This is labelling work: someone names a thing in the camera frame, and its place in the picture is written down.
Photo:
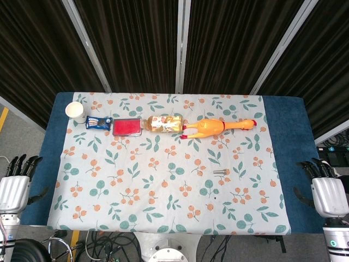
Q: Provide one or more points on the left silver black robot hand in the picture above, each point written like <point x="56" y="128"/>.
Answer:
<point x="12" y="188"/>

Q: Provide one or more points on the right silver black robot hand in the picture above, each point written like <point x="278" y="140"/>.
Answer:
<point x="328" y="195"/>

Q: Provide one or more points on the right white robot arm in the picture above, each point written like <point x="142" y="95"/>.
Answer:
<point x="336" y="237"/>

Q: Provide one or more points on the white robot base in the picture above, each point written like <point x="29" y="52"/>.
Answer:
<point x="168" y="247"/>

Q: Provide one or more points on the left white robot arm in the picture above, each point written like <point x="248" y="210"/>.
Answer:
<point x="6" y="232"/>

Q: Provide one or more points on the blue table cover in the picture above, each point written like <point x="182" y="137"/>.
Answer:
<point x="293" y="152"/>

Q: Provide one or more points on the white paper cup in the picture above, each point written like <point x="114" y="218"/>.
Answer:
<point x="75" y="111"/>

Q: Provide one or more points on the blue cookie packet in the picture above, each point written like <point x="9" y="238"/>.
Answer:
<point x="98" y="122"/>

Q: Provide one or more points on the small metal cylinder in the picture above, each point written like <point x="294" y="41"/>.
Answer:
<point x="221" y="172"/>

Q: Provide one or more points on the red flat box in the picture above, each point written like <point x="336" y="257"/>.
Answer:
<point x="127" y="127"/>

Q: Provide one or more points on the yellow rubber chicken toy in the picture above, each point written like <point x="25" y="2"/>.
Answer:
<point x="215" y="127"/>

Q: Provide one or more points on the floral tablecloth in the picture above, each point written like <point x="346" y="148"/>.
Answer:
<point x="169" y="169"/>

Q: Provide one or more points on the amber drink bottle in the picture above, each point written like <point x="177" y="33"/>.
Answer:
<point x="163" y="123"/>

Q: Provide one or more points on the black pleated curtain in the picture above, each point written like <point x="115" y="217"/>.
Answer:
<point x="131" y="41"/>

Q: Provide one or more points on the grey metal frame post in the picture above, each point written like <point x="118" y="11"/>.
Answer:
<point x="87" y="45"/>
<point x="283" y="46"/>
<point x="182" y="46"/>

